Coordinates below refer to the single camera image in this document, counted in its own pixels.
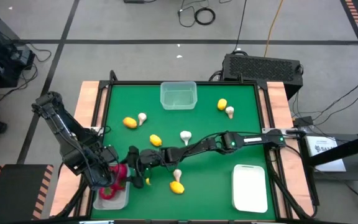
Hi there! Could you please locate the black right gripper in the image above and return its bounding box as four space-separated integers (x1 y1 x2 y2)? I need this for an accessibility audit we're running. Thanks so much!
125 145 168 190

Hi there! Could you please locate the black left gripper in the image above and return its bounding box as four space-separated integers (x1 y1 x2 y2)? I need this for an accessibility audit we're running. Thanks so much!
85 144 120 191

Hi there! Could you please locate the white toy garlic bulb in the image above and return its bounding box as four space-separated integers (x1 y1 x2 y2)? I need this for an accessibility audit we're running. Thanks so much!
179 130 193 146

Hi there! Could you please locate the translucent plastic bin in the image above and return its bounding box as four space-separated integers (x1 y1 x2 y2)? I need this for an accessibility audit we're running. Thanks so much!
92 164 131 211

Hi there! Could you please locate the green table mat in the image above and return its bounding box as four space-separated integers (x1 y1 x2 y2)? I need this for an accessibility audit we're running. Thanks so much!
90 83 277 221

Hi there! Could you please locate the clear plastic bin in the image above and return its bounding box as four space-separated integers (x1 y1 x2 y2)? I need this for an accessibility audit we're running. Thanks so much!
159 81 198 111

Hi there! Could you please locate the white plastic bin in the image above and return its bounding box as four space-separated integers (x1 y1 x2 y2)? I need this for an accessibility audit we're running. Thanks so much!
231 164 269 214

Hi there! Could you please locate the black mesh computer case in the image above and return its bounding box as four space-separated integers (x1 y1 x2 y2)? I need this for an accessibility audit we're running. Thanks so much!
221 53 304 100

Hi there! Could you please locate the white printed paper sheet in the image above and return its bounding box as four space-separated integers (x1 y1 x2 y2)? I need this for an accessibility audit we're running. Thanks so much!
305 135 347 172

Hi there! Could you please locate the black metal bar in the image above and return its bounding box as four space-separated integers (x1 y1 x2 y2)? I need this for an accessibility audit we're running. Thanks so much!
308 130 358 167

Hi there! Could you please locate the black side table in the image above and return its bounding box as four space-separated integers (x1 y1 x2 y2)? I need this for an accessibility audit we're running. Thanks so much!
300 133 358 183

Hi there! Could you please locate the black table frame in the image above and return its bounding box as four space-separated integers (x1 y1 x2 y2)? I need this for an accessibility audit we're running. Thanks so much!
54 70 318 224

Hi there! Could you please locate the coiled black cable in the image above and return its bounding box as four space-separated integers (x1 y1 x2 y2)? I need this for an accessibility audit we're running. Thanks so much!
193 7 216 26

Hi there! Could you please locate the yellow cable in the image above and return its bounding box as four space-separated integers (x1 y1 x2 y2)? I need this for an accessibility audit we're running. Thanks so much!
263 0 284 58

